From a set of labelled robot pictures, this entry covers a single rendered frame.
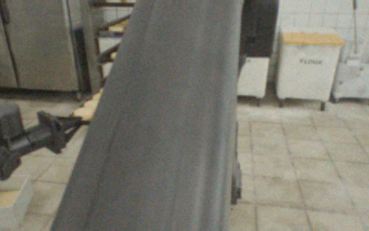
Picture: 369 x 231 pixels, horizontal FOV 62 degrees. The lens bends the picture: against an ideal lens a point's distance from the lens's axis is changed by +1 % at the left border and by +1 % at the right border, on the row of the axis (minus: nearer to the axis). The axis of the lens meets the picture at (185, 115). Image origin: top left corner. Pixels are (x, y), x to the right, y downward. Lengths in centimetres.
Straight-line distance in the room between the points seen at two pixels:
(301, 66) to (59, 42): 241
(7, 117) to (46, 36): 275
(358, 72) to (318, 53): 58
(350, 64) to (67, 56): 288
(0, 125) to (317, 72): 298
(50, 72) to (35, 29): 44
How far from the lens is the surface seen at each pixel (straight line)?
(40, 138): 80
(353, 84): 374
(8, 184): 229
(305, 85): 338
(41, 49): 353
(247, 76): 328
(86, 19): 107
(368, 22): 406
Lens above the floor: 132
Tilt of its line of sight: 25 degrees down
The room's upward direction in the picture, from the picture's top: straight up
